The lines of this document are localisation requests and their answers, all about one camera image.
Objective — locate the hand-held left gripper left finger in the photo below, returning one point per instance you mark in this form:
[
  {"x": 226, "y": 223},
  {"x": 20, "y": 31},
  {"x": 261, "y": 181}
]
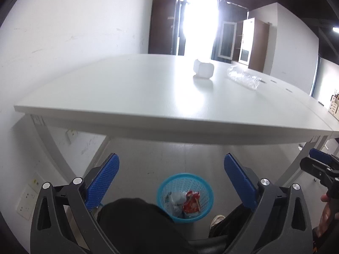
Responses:
[{"x": 103, "y": 182}]

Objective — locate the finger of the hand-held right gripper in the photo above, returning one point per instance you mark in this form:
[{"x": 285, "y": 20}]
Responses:
[
  {"x": 315, "y": 169},
  {"x": 321, "y": 155}
]

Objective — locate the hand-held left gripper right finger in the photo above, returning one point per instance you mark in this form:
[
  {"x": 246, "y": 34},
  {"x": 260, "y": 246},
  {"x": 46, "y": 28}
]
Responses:
[{"x": 239, "y": 182}]

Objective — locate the red snack wrapper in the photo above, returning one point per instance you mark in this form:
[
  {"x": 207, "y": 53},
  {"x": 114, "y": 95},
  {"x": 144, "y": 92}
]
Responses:
[{"x": 192, "y": 203}]

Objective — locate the blue plastic mesh basket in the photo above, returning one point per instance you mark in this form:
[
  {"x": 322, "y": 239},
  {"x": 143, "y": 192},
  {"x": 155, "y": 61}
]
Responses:
[{"x": 165, "y": 190}]

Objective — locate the clear plastic bag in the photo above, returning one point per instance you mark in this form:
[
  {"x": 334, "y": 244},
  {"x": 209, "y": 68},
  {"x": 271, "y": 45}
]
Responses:
[{"x": 176, "y": 199}]

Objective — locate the white cardboard box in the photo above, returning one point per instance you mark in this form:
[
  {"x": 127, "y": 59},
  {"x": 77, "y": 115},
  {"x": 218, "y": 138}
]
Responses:
[{"x": 203, "y": 68}]

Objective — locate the person's right hand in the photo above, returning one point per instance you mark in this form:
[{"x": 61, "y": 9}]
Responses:
[{"x": 328, "y": 214}]

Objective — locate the white slanted table leg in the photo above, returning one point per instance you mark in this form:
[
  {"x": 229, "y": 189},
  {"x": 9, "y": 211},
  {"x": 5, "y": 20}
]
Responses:
[{"x": 299, "y": 161}]

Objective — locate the person's white shoe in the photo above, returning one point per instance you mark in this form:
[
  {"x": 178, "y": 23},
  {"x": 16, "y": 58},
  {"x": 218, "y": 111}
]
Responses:
[{"x": 217, "y": 221}]

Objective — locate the white desk organizer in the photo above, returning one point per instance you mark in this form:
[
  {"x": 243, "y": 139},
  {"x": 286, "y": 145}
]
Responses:
[{"x": 334, "y": 105}]

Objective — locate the white curved table leg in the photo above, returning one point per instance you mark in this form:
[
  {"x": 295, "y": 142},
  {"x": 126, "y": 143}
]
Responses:
[{"x": 53, "y": 148}]

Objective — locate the clear plastic wrap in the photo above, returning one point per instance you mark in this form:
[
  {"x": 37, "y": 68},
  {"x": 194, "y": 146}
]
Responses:
[{"x": 243, "y": 77}]

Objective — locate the brown cabinet with glass doors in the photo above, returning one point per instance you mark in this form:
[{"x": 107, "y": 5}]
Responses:
[{"x": 246, "y": 42}]

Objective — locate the dark brown door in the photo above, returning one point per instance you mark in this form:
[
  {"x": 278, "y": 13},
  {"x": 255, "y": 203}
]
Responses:
[{"x": 164, "y": 23}]

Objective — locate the white wall socket panel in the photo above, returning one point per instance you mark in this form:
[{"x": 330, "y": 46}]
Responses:
[{"x": 27, "y": 197}]

